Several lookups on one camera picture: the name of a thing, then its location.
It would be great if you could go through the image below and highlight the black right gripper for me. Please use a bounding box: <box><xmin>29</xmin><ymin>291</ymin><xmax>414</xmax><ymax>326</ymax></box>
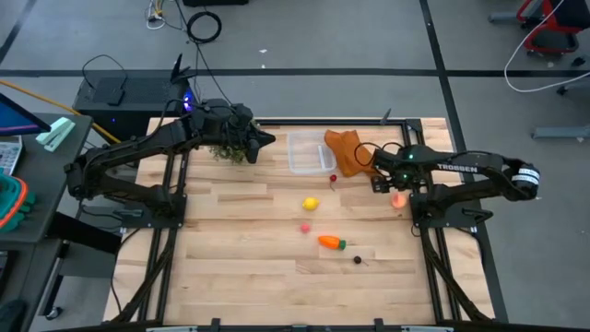
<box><xmin>371</xmin><ymin>145</ymin><xmax>419</xmax><ymax>195</ymax></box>

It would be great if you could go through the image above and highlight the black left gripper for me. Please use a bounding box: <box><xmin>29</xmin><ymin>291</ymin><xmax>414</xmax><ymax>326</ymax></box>
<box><xmin>191</xmin><ymin>98</ymin><xmax>277</xmax><ymax>165</ymax></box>

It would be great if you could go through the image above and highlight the orange toy carrot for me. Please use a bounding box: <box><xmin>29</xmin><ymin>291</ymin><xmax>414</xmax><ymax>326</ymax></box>
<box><xmin>317</xmin><ymin>234</ymin><xmax>348</xmax><ymax>252</ymax></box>

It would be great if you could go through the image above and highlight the clear plastic tupperware container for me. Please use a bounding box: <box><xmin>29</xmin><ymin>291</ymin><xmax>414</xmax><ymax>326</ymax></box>
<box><xmin>286</xmin><ymin>130</ymin><xmax>338</xmax><ymax>175</ymax></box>

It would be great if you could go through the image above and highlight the green potted plant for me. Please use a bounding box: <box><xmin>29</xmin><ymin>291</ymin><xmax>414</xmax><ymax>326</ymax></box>
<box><xmin>207</xmin><ymin>118</ymin><xmax>259</xmax><ymax>165</ymax></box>

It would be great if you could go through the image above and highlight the orange cloth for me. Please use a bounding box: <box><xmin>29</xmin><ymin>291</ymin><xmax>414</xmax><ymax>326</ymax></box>
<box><xmin>324</xmin><ymin>128</ymin><xmax>382</xmax><ymax>179</ymax></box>

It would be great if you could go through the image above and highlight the black wifi antenna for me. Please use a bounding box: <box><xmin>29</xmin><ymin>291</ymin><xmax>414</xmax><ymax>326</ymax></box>
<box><xmin>170</xmin><ymin>53</ymin><xmax>197</xmax><ymax>85</ymax></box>

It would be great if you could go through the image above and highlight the black computer tower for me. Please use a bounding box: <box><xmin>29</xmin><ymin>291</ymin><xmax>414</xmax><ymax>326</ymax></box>
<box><xmin>72</xmin><ymin>68</ymin><xmax>193</xmax><ymax>140</ymax></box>

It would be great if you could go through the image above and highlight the mint green stapler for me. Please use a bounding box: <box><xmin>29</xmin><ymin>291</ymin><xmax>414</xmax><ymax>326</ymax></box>
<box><xmin>35</xmin><ymin>116</ymin><xmax>77</xmax><ymax>153</ymax></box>

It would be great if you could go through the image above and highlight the dark grey side desk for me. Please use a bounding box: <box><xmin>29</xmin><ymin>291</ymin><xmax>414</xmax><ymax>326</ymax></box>
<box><xmin>0</xmin><ymin>113</ymin><xmax>94</xmax><ymax>332</ymax></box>

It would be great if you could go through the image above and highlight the red and black chair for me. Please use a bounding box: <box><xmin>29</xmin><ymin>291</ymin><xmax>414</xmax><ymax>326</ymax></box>
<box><xmin>515</xmin><ymin>0</ymin><xmax>590</xmax><ymax>55</ymax></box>

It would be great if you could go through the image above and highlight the computer monitor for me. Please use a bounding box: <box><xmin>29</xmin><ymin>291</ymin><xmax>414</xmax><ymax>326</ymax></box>
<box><xmin>0</xmin><ymin>91</ymin><xmax>52</xmax><ymax>137</ymax></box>

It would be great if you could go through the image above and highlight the grey calculator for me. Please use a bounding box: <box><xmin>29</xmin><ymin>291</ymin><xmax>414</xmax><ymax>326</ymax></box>
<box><xmin>0</xmin><ymin>135</ymin><xmax>23</xmax><ymax>176</ymax></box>

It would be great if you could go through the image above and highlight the teal and orange basket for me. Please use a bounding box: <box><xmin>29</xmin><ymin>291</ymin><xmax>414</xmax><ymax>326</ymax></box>
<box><xmin>0</xmin><ymin>168</ymin><xmax>37</xmax><ymax>234</ymax></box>

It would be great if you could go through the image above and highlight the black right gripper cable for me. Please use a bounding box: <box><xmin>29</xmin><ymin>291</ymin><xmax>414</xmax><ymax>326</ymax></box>
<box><xmin>353</xmin><ymin>141</ymin><xmax>405</xmax><ymax>168</ymax></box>

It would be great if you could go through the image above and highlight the coiled black cable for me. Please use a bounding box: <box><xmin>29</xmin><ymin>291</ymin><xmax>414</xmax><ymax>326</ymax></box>
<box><xmin>186</xmin><ymin>10</ymin><xmax>223</xmax><ymax>45</ymax></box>

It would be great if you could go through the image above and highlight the white and yellow cable bundle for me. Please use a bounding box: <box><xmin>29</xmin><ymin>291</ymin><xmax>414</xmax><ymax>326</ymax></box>
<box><xmin>146</xmin><ymin>0</ymin><xmax>175</xmax><ymax>31</ymax></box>

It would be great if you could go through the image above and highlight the yellow floor cable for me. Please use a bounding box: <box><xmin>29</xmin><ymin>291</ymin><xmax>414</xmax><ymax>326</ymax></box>
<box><xmin>0</xmin><ymin>78</ymin><xmax>122</xmax><ymax>145</ymax></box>

